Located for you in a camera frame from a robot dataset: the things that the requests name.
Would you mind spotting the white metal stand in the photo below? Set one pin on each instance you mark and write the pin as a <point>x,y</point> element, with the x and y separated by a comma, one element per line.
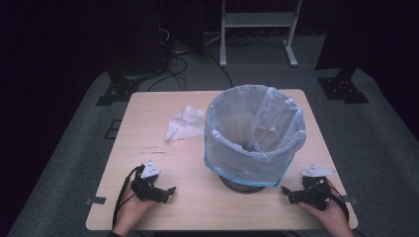
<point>260,19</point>

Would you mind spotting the person's left hand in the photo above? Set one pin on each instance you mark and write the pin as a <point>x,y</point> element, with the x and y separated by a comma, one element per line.
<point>133,212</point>

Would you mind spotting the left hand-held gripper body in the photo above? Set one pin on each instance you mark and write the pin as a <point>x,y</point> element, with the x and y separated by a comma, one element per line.
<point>146,191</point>

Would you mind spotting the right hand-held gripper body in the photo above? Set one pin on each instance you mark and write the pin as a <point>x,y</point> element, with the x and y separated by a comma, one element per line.
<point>313,194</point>

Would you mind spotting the black metal stand base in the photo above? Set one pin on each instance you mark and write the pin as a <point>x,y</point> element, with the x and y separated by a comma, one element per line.
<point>342,87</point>
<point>120,89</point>

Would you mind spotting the person's right hand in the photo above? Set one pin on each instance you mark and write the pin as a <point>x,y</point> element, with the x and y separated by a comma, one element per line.
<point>331,219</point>

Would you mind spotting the grey table edge bracket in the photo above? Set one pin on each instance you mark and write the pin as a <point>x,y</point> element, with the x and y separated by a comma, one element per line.
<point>96,200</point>
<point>351,199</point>

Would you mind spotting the crumpled white plastic bag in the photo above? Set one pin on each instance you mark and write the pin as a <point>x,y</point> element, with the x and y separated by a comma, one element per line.
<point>185,125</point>

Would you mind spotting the dark grey trash bin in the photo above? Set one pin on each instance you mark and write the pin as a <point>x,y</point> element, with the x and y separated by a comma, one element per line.
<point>242,187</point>

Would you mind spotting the bin with blue liner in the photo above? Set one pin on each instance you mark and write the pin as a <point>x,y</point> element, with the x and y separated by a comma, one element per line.
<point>253,131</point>

